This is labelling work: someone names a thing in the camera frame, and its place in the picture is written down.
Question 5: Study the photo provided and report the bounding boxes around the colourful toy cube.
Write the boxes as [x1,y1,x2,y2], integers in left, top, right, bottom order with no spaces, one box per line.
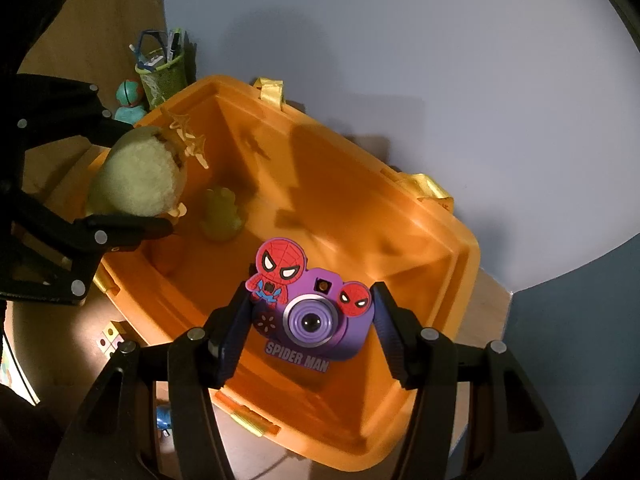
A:
[96,321,125,357]

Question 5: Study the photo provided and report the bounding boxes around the green mesh pen holder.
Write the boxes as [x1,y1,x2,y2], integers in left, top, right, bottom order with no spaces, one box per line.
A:
[135,50,188,111]

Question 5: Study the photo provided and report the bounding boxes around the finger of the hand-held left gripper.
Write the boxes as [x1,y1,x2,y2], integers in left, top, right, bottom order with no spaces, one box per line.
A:
[0,187,174,306]
[17,75,131,151]

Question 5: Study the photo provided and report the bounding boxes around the yellow-green plush toy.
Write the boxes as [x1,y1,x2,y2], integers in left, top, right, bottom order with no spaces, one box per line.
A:
[84,110,208,221]

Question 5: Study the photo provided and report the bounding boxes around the orange plastic container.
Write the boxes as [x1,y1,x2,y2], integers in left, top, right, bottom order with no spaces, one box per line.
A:
[75,75,482,472]

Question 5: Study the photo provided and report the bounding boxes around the teal toy figure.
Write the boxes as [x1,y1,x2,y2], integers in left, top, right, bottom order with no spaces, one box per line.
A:
[114,79,151,126]

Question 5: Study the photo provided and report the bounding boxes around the purple toy camera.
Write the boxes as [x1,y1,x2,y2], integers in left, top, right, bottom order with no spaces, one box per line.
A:
[246,237,377,375]

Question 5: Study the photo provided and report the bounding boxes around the blue glasses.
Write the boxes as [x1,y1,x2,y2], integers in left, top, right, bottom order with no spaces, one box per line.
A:
[131,30,173,68]

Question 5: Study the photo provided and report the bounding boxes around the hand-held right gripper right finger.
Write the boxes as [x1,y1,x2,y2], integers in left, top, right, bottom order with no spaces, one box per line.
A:
[371,282,576,480]

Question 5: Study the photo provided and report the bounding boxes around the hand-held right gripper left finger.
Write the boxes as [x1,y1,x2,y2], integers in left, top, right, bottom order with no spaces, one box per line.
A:
[50,287,253,480]

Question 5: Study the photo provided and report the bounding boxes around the colourful printed board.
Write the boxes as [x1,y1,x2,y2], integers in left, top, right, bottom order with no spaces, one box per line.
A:
[0,335,41,406]

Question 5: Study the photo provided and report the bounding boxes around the yellow-green rubber toy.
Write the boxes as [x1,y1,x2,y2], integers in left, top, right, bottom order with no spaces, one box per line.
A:
[200,187,248,242]

